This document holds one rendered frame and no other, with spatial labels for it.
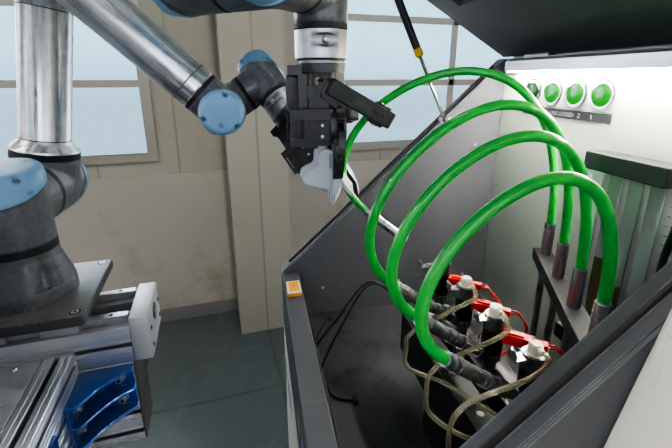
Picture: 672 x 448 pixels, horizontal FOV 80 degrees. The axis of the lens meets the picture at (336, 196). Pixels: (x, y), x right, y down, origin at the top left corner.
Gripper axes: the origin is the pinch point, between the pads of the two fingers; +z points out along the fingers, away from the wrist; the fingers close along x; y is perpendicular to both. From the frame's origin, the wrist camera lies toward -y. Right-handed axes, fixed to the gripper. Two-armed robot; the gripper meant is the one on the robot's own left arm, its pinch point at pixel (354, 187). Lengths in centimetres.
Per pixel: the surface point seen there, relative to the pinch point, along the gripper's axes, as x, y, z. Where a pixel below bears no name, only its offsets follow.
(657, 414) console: 32, -20, 37
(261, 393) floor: -80, 122, 30
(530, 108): 10.0, -30.3, 9.4
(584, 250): 9.4, -24.0, 28.6
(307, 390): 18.2, 19.0, 24.0
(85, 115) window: -60, 112, -129
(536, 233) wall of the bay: -25.6, -19.2, 27.9
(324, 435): 24.1, 15.7, 29.1
